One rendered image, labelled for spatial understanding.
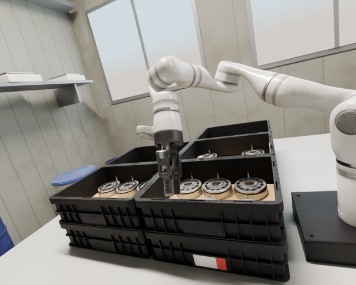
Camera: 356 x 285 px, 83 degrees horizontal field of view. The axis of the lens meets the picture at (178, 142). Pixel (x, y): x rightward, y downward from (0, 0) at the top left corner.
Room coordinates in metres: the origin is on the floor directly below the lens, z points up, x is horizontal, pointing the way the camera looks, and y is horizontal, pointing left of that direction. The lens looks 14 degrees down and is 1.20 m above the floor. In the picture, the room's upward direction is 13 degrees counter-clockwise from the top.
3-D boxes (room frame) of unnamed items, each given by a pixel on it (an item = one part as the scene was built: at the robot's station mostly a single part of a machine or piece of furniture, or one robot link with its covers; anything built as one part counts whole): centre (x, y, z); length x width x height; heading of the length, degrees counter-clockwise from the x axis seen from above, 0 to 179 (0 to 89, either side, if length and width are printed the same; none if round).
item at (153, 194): (0.59, -0.07, 0.87); 0.40 x 0.30 x 0.11; 65
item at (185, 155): (0.86, -0.20, 0.87); 0.40 x 0.30 x 0.11; 65
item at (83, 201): (0.76, 0.29, 0.92); 0.40 x 0.30 x 0.02; 65
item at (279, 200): (0.59, -0.07, 0.92); 0.40 x 0.30 x 0.02; 65
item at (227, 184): (0.66, -0.10, 0.86); 0.10 x 0.10 x 0.01
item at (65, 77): (2.60, 1.14, 1.63); 0.33 x 0.31 x 0.08; 156
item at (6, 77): (2.05, 1.38, 1.64); 0.36 x 0.35 x 0.09; 156
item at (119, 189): (0.82, 0.26, 0.86); 0.10 x 0.10 x 0.01
